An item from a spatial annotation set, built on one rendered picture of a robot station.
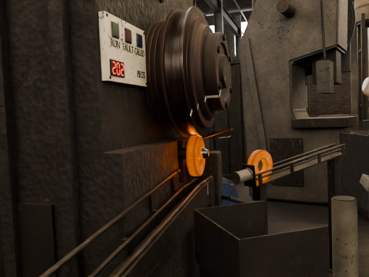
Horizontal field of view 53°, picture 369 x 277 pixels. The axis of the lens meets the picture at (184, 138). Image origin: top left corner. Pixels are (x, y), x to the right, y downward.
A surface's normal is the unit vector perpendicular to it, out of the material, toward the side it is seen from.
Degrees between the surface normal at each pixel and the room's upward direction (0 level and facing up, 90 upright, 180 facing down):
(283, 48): 90
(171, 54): 79
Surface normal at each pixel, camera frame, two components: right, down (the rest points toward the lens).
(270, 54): -0.52, 0.07
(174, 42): -0.29, -0.28
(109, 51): 0.95, -0.02
